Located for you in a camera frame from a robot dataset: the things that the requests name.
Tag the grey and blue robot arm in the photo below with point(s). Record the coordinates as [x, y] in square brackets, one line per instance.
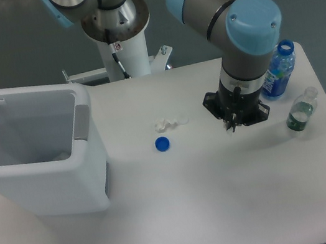
[246, 31]

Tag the blue bottle cap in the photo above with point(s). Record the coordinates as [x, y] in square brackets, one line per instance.
[162, 144]

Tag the white open trash bin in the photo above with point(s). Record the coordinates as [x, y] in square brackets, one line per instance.
[52, 158]

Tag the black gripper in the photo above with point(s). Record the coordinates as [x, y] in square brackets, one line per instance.
[236, 108]

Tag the clear bottle with green label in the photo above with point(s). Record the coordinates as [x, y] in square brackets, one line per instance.
[302, 109]

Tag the blue labelled plastic bottle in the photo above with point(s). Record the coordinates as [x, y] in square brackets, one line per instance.
[279, 71]

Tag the crumpled white paper ball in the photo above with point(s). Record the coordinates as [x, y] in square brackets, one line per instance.
[163, 124]

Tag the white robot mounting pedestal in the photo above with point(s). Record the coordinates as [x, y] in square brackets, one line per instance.
[126, 55]

